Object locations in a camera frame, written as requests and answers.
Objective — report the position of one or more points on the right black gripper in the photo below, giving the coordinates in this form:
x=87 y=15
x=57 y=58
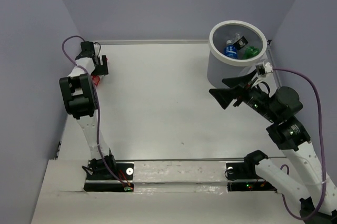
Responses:
x=224 y=95

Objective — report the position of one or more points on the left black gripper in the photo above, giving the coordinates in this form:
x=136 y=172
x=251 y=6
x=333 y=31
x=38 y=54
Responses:
x=102 y=69

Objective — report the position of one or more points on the red label water bottle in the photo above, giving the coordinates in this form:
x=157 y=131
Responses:
x=96 y=80

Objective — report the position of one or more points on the blue label bottle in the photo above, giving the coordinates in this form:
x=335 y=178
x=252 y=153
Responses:
x=230 y=50

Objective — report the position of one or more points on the green plastic bottle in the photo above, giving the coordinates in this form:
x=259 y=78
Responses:
x=251 y=52

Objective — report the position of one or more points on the black cap clear bottle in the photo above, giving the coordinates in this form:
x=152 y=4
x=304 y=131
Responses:
x=239 y=41

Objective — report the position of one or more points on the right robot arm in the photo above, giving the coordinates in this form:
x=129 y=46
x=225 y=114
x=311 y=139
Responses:
x=316 y=194

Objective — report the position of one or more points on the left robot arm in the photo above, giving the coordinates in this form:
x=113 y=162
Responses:
x=80 y=99

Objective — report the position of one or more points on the white round bin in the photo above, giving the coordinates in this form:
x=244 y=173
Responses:
x=222 y=67

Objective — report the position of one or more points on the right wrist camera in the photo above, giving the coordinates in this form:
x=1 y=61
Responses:
x=263 y=69

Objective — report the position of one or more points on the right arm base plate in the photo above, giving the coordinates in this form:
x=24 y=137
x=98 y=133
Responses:
x=241 y=178

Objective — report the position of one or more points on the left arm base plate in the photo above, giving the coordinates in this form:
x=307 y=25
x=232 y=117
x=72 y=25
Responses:
x=101 y=180

